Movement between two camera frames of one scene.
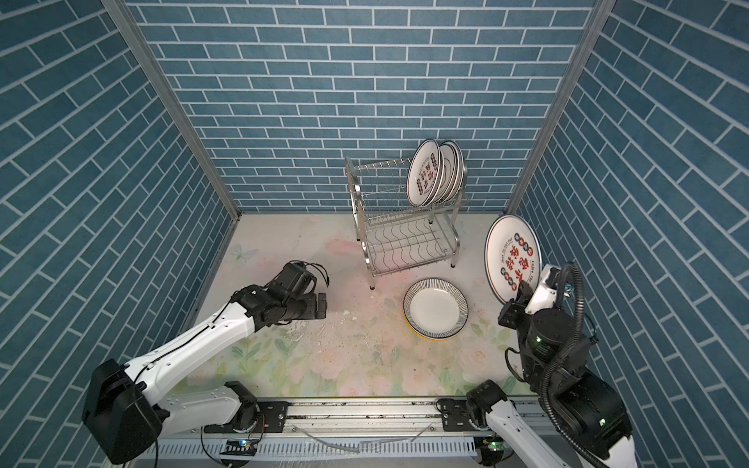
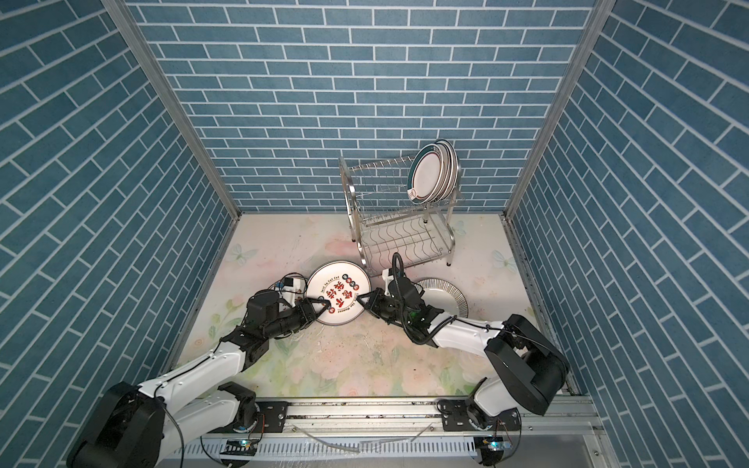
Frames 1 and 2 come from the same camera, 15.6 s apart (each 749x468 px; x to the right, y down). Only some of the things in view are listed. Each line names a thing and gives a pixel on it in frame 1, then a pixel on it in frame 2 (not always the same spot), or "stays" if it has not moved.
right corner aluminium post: [599, 15] stays
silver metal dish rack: [395, 233] stays
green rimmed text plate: [425, 173] -> [339, 283]
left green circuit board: [241, 448] stays
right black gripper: [506, 312] -> [376, 297]
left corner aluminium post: [176, 103] stays
